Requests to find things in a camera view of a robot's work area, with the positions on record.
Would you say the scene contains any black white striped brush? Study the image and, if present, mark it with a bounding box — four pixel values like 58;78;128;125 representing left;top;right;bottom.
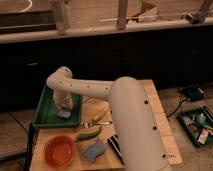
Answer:
107;134;124;163

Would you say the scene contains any yellow corn cob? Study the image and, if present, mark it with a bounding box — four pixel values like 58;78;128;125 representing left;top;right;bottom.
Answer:
92;107;108;122

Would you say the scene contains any blue device on floor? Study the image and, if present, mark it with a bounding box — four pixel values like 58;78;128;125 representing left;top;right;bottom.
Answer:
179;86;204;101

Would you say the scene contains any green plastic tray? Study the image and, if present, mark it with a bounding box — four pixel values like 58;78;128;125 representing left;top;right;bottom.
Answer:
33;86;83;129

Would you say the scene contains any green bin with clutter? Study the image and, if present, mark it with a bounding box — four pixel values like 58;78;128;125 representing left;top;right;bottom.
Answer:
177;106;213;148

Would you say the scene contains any green chili pepper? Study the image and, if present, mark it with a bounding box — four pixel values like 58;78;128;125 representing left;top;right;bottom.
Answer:
77;126;102;141

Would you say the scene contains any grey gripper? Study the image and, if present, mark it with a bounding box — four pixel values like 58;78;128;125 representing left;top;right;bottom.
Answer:
53;90;74;110

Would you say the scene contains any orange plastic bowl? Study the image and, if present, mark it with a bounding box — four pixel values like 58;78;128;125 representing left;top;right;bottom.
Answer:
43;135;76;169

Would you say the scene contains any blue sponge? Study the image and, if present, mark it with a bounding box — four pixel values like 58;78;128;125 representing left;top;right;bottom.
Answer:
84;139;107;162

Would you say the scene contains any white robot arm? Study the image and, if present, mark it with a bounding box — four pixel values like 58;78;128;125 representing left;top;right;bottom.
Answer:
46;67;172;171

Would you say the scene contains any metal fork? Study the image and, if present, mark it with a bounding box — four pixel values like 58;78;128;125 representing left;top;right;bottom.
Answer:
80;121;112;128

